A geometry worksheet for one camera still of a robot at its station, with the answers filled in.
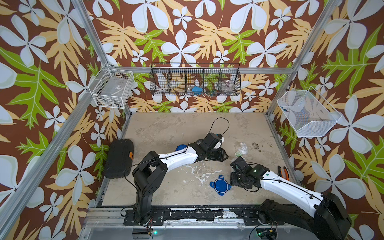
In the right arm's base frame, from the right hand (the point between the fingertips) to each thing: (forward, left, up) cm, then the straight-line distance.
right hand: (232, 181), depth 83 cm
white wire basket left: (+43, +69, +32) cm, 88 cm away
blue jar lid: (-1, +6, -4) cm, 7 cm away
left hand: (+11, +2, +10) cm, 15 cm away
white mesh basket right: (+28, -43, +25) cm, 57 cm away
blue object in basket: (+49, +19, +27) cm, 59 cm away
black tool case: (+13, +67, +3) cm, 68 cm away
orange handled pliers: (+6, -34, -2) cm, 34 cm away
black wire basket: (+56, +14, +29) cm, 65 cm away
